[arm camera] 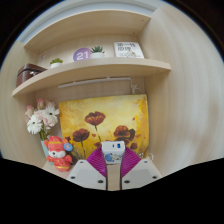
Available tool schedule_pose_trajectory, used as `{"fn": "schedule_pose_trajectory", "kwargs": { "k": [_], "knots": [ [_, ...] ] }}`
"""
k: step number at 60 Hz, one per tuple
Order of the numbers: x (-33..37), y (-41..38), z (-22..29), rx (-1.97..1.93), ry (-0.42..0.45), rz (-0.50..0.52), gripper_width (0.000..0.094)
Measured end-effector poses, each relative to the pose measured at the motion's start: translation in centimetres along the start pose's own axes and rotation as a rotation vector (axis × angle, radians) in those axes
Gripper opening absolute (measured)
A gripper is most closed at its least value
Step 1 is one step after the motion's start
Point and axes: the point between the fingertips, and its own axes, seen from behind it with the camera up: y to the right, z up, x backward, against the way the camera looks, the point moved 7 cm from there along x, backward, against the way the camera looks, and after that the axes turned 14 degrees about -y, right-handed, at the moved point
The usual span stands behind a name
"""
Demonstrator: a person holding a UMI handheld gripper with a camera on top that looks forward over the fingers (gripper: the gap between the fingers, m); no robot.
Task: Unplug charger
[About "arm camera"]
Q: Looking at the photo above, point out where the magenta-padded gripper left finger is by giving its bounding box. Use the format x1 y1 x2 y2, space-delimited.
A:
65 147 108 192

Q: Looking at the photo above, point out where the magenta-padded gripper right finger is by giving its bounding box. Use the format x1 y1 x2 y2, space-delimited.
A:
120 147 163 191

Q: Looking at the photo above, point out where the white printed charger block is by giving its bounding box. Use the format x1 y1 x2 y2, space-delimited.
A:
101 140 126 165

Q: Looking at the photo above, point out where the red plush mouse toy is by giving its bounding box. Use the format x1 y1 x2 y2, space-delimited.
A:
43 135 74 172

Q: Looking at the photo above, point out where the light teal vase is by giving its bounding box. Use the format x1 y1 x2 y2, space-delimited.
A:
40 139 51 158

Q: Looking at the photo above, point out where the yellow poppy flower painting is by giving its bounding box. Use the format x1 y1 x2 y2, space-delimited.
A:
58 94 150 161

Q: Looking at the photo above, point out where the pink and white flower bouquet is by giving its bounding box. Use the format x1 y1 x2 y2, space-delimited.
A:
24 97 61 141

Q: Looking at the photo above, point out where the white light bar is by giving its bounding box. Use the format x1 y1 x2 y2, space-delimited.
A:
58 76 132 89

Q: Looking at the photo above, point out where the wooden shelf unit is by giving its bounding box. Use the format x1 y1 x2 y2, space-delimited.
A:
11 8 173 98

